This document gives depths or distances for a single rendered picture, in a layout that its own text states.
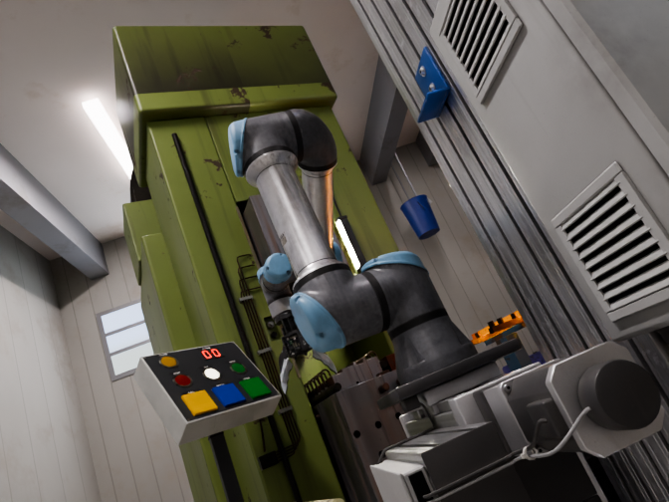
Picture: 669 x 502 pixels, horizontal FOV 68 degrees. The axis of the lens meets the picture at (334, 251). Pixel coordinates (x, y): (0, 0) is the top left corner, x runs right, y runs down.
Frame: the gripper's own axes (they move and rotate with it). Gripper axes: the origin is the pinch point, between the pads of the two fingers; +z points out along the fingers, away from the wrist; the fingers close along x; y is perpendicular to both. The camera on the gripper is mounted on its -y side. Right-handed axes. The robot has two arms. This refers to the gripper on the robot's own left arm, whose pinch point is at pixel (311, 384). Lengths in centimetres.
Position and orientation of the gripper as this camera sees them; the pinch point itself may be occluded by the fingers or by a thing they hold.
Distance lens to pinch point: 141.2
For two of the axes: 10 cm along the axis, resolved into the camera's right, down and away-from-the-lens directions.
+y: 0.5, -3.7, -9.3
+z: 3.8, 8.7, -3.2
